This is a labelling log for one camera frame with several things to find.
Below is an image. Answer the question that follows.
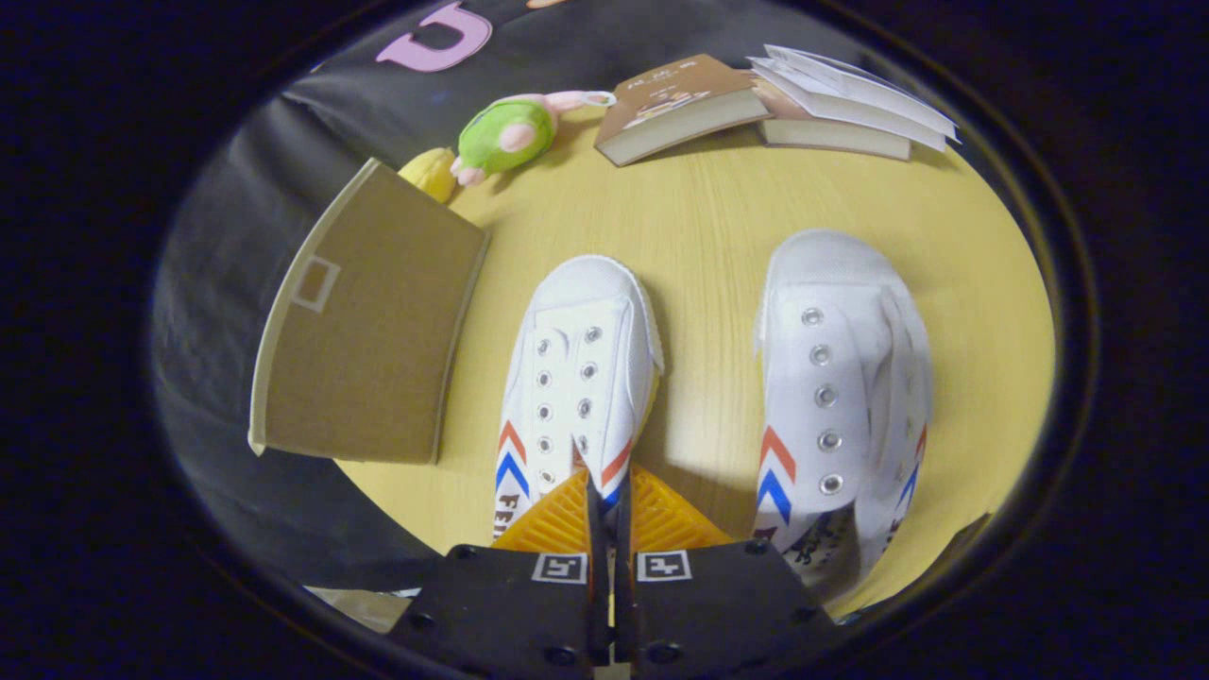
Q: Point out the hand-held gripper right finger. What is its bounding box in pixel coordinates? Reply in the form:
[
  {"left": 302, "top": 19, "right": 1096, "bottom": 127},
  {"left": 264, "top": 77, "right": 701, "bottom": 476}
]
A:
[{"left": 614, "top": 463, "right": 842, "bottom": 680}]

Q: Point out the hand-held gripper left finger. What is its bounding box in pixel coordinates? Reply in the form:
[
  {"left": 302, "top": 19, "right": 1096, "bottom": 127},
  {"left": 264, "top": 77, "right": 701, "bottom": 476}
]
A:
[{"left": 387, "top": 469, "right": 611, "bottom": 680}]

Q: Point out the white canvas shoe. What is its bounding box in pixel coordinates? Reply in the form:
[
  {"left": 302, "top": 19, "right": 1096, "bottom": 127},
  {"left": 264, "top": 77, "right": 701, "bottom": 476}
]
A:
[
  {"left": 752, "top": 229, "right": 935, "bottom": 605},
  {"left": 492, "top": 255, "right": 666, "bottom": 547}
]

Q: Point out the beige fabric storage box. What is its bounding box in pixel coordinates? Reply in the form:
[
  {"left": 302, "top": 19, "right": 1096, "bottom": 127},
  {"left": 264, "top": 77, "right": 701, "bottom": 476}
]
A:
[{"left": 247, "top": 158, "right": 491, "bottom": 467}]

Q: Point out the yellow plush toy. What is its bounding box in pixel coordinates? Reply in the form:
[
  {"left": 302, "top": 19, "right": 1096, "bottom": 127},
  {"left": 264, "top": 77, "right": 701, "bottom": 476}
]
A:
[{"left": 398, "top": 146, "right": 460, "bottom": 205}]

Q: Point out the green and pink plush toy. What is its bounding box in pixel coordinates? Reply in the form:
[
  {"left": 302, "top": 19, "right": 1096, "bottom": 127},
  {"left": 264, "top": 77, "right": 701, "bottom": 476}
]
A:
[{"left": 450, "top": 90, "right": 618, "bottom": 188}]

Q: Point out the brown cover book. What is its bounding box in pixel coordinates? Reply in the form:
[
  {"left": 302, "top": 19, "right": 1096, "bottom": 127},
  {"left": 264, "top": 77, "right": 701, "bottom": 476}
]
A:
[{"left": 593, "top": 54, "right": 772, "bottom": 168}]

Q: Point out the white portrait cover book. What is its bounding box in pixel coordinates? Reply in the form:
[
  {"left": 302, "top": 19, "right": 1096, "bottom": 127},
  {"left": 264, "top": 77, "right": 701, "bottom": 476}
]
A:
[{"left": 748, "top": 44, "right": 963, "bottom": 153}]

